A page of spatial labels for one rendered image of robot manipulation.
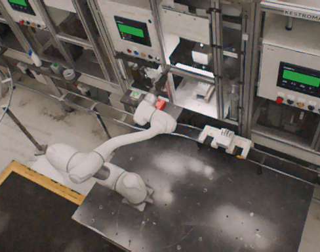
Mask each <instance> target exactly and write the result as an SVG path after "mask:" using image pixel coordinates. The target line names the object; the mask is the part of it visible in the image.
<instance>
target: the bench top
mask: <svg viewBox="0 0 320 252"><path fill-rule="evenodd" d="M172 133H175V134H179V135H184V136H187V137H190V138H194V139H195V140H197V138H198V136H199V135H200V133H201V131H198V130H196V129H192V127H188V126H184V125H178V124H176V128H175V130H174V132H172ZM197 148H198V147H197V143H196V141H194V140H191V139H188V138H186V137H182V136H176V135H168V134H163V133H162V134H158V135H155V136H153V137H151V138H149V139H146V140H141V141H138V142H133V143H130V144H125V145H122V146H120V147H119V149H118V151H117V152H116V153H115V154H114V155H113V157H112V158H111V160H110V162H109V163H112V164H114V165H117V166H119V167H120V168H122V169H124V171H126V172H128V173H135V174H137V175H139V176H141V178H142V179H143V181H144V183H145V185H146V186H147V187H148V188H153V190H154V192H153V194H152V195H151V196H150V199H151V200H153V204H150V203H147V204H146V206H145V208H144V211H143V212H139V210H137V209H135V208H134V207H132V206H130V205H128V204H126V203H123V202H122V200H123V198H124V196H122V195H121V194H119V193H117V192H116V191H113V190H111V189H109V188H108V187H106V186H104V185H102V184H100V183H99V182H95V183H94V185H93V187H92V188H91V190H90V191H89V193H88V194H87V196H86V197H85V199H84V200H83V201H82V203H81V204H80V206H79V207H78V209H77V210H76V212H75V213H74V214H73V216H72V219H73V220H75V221H77V222H79V223H80V224H82V225H84V226H86V227H87V228H90V229H92V230H94V231H95V232H97V233H99V234H100V235H101V236H103V237H105V238H107V239H109V240H111V241H113V242H115V243H117V244H118V245H120V246H122V247H124V248H125V249H128V250H130V251H132V252H298V250H299V247H300V242H301V239H302V234H303V232H304V227H305V224H306V220H307V217H308V211H309V209H310V204H311V200H312V196H313V192H314V189H315V187H314V186H312V185H310V184H306V183H304V182H302V181H301V180H297V179H295V178H291V177H288V176H286V175H283V174H281V173H278V172H275V171H272V170H269V169H268V168H266V167H264V169H263V171H262V174H261V175H260V174H258V172H259V168H260V167H259V165H258V164H255V163H252V162H249V161H247V160H244V159H241V158H238V157H235V158H234V157H230V156H227V155H225V154H221V153H220V152H217V151H216V150H213V149H211V148H209V146H207V145H204V144H203V145H202V147H201V149H200V150H197ZM265 165H266V166H268V167H271V168H272V169H276V170H278V171H281V172H283V173H286V174H289V175H292V176H295V177H298V178H300V179H303V180H306V181H308V182H310V183H312V184H316V182H317V176H318V173H315V172H313V171H308V170H307V169H303V168H301V167H298V166H295V165H293V164H291V163H288V162H286V161H283V160H280V159H277V158H274V157H271V156H266V163H265ZM89 200H90V203H89ZM226 215H227V216H228V218H226ZM91 220H93V222H91ZM294 228H295V229H296V230H294ZM257 229H259V231H258V232H257V231H256V230H257Z"/></svg>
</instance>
